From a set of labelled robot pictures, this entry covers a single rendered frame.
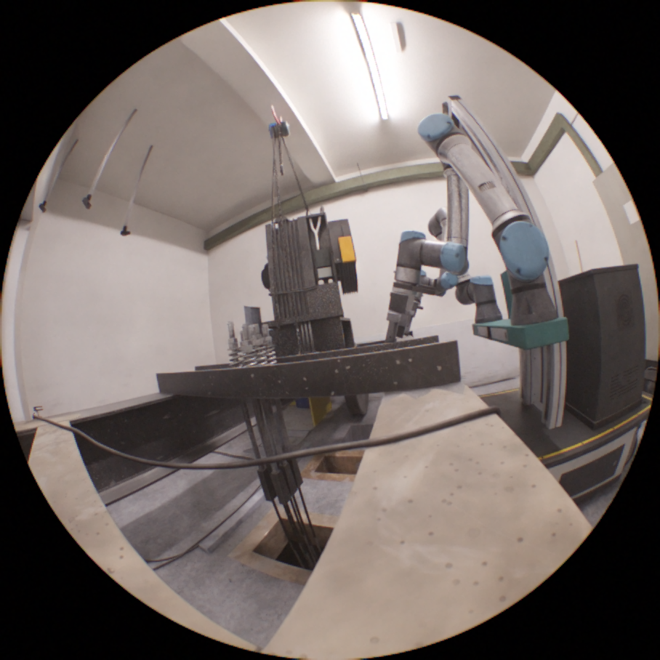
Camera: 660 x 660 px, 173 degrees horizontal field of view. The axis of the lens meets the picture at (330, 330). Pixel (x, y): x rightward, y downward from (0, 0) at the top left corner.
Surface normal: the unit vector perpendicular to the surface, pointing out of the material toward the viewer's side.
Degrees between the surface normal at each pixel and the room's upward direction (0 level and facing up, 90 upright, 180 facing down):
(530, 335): 90
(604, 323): 90
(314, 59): 180
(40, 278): 90
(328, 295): 90
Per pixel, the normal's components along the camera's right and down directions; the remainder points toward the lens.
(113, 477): 0.94, -0.15
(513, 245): -0.71, 0.22
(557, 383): -0.42, 0.04
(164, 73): 0.15, 0.99
